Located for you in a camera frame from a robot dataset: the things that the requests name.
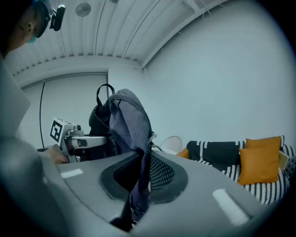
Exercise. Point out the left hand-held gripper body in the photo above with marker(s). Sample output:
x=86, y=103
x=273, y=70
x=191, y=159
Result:
x=56, y=130

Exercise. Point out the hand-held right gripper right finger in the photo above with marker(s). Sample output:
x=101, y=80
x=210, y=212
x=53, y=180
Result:
x=196, y=196

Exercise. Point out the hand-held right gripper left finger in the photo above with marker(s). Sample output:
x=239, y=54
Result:
x=88, y=185

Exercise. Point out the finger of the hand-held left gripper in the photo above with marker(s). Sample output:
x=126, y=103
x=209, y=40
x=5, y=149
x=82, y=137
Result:
x=97, y=140

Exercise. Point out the dark navy garment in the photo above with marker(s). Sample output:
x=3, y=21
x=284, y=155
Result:
x=131, y=120

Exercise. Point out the black white patterned blanket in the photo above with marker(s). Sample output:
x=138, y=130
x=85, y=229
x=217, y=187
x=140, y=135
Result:
x=215, y=152

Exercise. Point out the person's left forearm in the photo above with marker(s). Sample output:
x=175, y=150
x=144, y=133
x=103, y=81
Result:
x=55, y=154

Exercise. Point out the orange cushion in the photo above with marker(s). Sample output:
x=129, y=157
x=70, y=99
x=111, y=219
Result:
x=259, y=166
x=263, y=141
x=183, y=153

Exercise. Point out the person's light shirt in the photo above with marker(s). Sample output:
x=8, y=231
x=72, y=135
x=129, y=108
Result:
x=11, y=99

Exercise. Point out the blue face mask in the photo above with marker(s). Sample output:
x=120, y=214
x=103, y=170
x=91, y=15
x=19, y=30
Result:
x=33, y=39

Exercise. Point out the pale yellow book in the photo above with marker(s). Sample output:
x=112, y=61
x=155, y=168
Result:
x=283, y=159

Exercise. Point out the houndstooth patterned cushion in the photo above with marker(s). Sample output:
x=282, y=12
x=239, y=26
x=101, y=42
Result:
x=291, y=169

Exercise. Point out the person's head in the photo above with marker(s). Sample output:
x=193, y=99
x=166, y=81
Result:
x=25, y=25

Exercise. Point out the round ceiling fixture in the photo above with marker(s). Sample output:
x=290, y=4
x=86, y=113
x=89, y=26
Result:
x=83, y=9

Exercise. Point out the black head-mounted camera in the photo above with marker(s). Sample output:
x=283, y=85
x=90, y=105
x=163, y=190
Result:
x=57, y=18

